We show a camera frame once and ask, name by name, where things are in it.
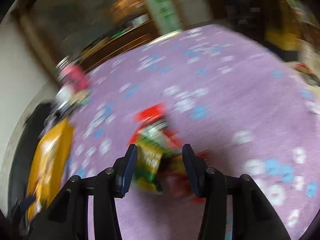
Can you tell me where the green yellow snack packet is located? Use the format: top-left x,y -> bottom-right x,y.
131,120 -> 181,194

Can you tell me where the yellow cardboard tray box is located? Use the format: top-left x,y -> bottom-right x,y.
27,118 -> 74,221

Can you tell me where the red dark snack packet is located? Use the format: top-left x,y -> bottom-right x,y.
157,154 -> 205,204

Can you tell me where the purple floral tablecloth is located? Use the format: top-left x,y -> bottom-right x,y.
66,25 -> 319,239

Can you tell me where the small beige green snack packet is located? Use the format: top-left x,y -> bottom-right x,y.
69,89 -> 90,106

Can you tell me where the white round container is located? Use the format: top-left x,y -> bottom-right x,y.
55,84 -> 75,110

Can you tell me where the red snack packet behind green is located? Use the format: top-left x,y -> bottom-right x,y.
128,103 -> 182,147

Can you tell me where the pink sleeved glass bottle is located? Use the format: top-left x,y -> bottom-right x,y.
56,56 -> 89,92

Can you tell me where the wooden framed glass cabinet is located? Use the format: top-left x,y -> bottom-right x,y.
12,0 -> 181,77

